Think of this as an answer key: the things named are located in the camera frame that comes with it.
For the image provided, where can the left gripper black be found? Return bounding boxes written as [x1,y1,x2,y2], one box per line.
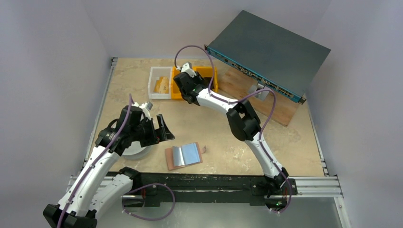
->
[130,114,173,147]

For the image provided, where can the brown leather card holder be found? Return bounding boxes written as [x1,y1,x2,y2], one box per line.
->
[164,142,206,171]

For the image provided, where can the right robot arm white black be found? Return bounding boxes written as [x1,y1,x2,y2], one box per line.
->
[173,72,292,193]

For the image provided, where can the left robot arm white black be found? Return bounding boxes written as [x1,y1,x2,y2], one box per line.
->
[43,104,175,228]

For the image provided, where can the gold cards in white bin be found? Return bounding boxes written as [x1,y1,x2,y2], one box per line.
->
[154,76,170,94]

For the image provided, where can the middle yellow plastic bin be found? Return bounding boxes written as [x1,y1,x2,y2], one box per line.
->
[171,66,183,100]

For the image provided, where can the yellow plastic bin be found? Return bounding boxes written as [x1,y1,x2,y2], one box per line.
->
[192,66,219,92]
[171,66,183,100]

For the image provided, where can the right yellow plastic bin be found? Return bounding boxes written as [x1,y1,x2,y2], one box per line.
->
[192,66,219,92]

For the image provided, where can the white tape roll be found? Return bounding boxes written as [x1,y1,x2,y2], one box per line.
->
[122,142,153,160]

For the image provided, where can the white plastic bin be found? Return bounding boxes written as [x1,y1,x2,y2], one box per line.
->
[147,66,173,100]

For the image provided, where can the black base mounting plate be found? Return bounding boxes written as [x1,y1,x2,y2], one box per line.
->
[115,167,298,209]

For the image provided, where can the plywood board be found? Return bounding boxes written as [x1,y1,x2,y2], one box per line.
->
[218,68,299,127]

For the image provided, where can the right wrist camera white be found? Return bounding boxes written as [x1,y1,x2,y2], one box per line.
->
[176,62,196,77]

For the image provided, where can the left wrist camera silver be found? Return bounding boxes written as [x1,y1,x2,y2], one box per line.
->
[139,101,153,116]

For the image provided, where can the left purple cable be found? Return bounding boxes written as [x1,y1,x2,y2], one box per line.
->
[56,94,134,228]

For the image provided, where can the metal mounting bracket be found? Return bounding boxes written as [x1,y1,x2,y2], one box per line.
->
[246,83,272,101]

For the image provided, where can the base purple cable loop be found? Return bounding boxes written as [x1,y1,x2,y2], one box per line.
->
[122,183,176,221]

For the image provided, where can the blue grey network switch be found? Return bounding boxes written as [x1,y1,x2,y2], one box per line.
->
[204,10,331,105]

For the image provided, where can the aluminium frame rail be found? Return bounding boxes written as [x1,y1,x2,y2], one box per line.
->
[293,176,343,198]

